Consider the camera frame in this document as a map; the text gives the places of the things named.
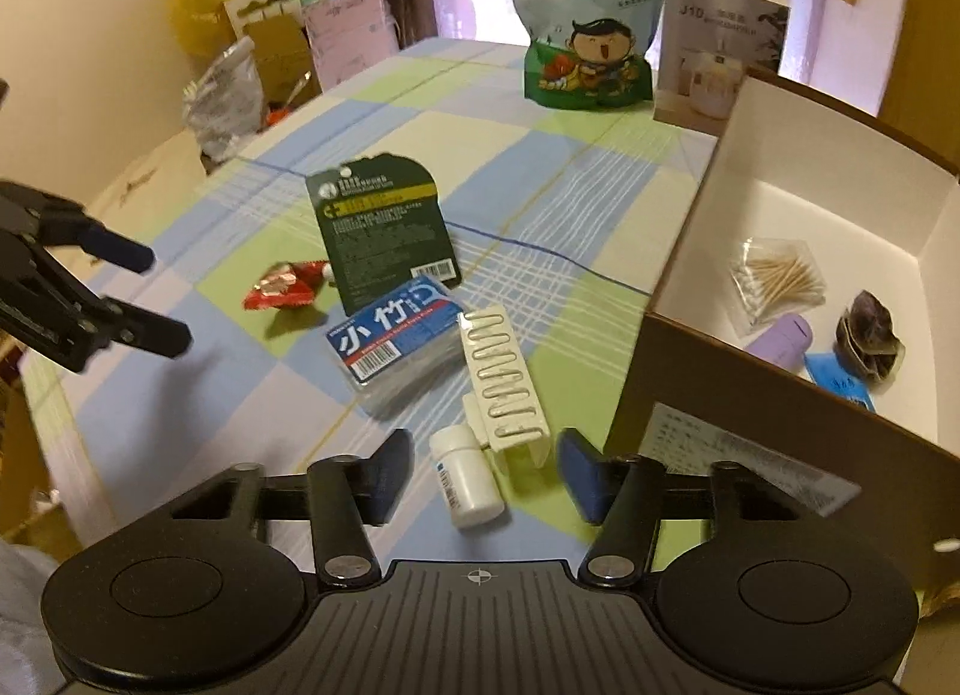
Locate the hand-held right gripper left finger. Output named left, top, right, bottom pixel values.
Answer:
left=161, top=429, right=415, bottom=587

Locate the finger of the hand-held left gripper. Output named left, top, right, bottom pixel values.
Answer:
left=71, top=215, right=156, bottom=274
left=94, top=296, right=194, bottom=360

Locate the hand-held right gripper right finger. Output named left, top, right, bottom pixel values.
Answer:
left=555, top=429, right=807, bottom=591

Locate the small white bottle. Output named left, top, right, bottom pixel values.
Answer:
left=429, top=425, right=505, bottom=529

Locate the blue label clear plastic box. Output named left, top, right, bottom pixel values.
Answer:
left=325, top=275, right=466, bottom=403

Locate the red candy wrapper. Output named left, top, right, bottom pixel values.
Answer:
left=241, top=261, right=327, bottom=312

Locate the white ribbed plastic holder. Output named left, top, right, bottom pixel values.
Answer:
left=457, top=303, right=552, bottom=457

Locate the purple tube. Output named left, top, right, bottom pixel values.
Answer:
left=746, top=314, right=812, bottom=370

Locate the blue tube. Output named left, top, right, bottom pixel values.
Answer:
left=804, top=352, right=877, bottom=412

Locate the clear bag of cotton swabs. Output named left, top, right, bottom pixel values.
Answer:
left=731, top=236, right=826, bottom=328

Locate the dark hair scrunchie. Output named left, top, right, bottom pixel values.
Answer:
left=836, top=290, right=905, bottom=385

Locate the brown cardboard box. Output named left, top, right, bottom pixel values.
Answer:
left=604, top=65, right=960, bottom=613

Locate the checked cloth covered desktop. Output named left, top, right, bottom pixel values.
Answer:
left=19, top=38, right=721, bottom=568

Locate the clear plastic bag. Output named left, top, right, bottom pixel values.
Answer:
left=184, top=38, right=267, bottom=163

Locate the cardboard box with white card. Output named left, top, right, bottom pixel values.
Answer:
left=223, top=0, right=323, bottom=103

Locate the pink paper bag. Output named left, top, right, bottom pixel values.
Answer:
left=304, top=0, right=395, bottom=92

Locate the white product box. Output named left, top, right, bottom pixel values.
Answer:
left=652, top=0, right=792, bottom=137

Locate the green snack bag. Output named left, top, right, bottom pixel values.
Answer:
left=499, top=0, right=653, bottom=109

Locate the wooden door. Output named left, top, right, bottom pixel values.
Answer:
left=840, top=0, right=960, bottom=171

